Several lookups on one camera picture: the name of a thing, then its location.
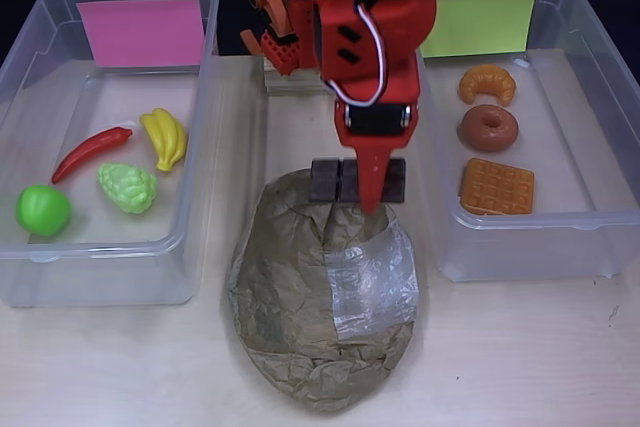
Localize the dark toy chocolate bar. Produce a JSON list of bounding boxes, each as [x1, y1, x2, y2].
[[308, 157, 406, 205]]

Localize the brown toy doughnut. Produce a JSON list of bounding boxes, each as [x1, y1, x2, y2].
[[457, 104, 520, 154]]

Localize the orange toy waffle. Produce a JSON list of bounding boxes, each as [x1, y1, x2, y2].
[[458, 156, 536, 217]]

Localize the orange toy croissant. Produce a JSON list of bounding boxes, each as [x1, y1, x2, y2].
[[457, 64, 517, 107]]

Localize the yellow toy banana bunch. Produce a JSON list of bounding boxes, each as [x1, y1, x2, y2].
[[139, 107, 189, 173]]

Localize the light green toy grapes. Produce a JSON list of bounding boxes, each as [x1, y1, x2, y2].
[[96, 162, 160, 216]]

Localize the red toy chili pepper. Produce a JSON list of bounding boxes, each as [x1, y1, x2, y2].
[[51, 126, 135, 186]]

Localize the green toy apple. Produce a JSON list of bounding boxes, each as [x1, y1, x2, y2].
[[14, 185, 73, 237]]

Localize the yellow-green paper label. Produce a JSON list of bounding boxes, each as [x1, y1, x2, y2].
[[419, 0, 541, 59]]

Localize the clear plastic bin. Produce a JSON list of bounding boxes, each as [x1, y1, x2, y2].
[[0, 0, 221, 309], [417, 0, 640, 283]]

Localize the pink paper label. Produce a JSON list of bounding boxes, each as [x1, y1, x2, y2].
[[75, 0, 206, 69]]

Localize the plywood base block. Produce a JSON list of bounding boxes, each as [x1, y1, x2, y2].
[[263, 57, 331, 97]]

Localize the crumpled brown paper bag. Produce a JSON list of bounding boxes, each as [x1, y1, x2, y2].
[[223, 168, 430, 416]]

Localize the orange printed clamp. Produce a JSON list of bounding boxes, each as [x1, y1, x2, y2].
[[239, 0, 301, 76]]

